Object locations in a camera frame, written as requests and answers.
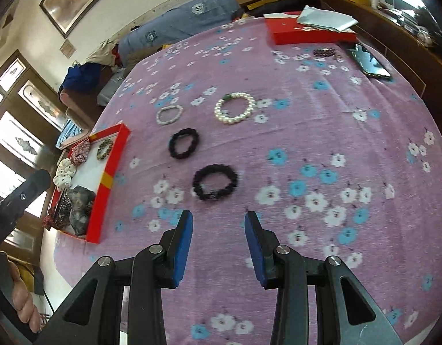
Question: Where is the black fuzzy hair tie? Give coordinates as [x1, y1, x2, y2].
[168, 127, 201, 161]

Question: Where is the dark beaded bracelet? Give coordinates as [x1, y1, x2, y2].
[191, 163, 239, 202]

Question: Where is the small pale bead bracelet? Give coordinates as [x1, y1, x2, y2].
[155, 104, 184, 126]

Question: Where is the large white pearl bracelet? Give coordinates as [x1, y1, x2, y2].
[214, 92, 257, 126]

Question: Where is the person's left hand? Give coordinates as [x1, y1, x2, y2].
[7, 259, 41, 333]

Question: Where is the red polka dot scrunchie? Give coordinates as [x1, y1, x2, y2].
[42, 190, 72, 231]

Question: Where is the white cherry scrunchie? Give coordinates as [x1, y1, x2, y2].
[53, 158, 77, 191]

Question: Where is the red tray box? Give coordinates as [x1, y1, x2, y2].
[49, 123, 130, 244]

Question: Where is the grey organza scrunchie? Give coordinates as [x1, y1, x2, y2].
[67, 185, 96, 236]

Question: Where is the wooden glass door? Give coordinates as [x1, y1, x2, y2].
[0, 49, 69, 267]

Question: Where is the red plaid scrunchie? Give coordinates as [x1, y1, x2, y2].
[70, 138, 91, 166]

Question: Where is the blue striped cushion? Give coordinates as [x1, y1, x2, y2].
[55, 118, 82, 149]

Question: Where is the brown sofa armchair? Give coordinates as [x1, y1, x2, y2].
[59, 66, 113, 129]

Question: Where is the blue jacket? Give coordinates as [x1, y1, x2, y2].
[59, 62, 103, 93]

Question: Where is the grey patterned bedsheet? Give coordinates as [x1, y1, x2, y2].
[96, 66, 128, 107]

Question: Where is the purple floral bedsheet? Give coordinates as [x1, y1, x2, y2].
[54, 18, 442, 344]

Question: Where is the black smartphone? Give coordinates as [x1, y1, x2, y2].
[345, 43, 392, 80]

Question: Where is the wooden desk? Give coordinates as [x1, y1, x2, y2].
[321, 0, 442, 123]

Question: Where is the red box lid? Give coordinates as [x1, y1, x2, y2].
[264, 12, 357, 45]

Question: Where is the blue grey quilt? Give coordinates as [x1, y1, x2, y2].
[118, 0, 241, 66]

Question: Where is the white paper sheet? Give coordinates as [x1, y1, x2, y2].
[297, 5, 358, 32]

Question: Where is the gold patterned bracelet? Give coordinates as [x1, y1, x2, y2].
[95, 137, 115, 161]

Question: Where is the dark bead bracelet far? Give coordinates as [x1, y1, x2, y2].
[313, 47, 346, 60]

